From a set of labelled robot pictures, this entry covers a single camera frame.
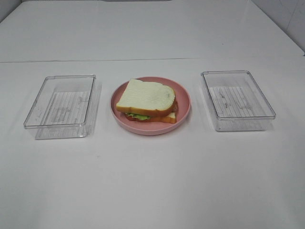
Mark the green lettuce leaf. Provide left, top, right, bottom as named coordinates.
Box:
left=125, top=113, right=151, bottom=121

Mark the bread slice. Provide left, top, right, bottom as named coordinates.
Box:
left=123, top=112, right=177, bottom=124

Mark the bread slice tray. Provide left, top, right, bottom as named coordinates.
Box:
left=116, top=79, right=176, bottom=117

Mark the bacon strip tray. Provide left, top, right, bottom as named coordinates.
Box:
left=172, top=100, right=178, bottom=113

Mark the pink round plate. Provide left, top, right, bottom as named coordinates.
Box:
left=110, top=76, right=191, bottom=135

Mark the clear plastic tray right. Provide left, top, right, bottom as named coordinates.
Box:
left=201, top=70, right=276, bottom=132

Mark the clear plastic tray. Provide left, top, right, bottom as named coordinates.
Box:
left=23, top=74, right=96, bottom=140
left=201, top=70, right=276, bottom=132

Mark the clear plastic tray left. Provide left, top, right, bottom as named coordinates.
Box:
left=23, top=74, right=96, bottom=140

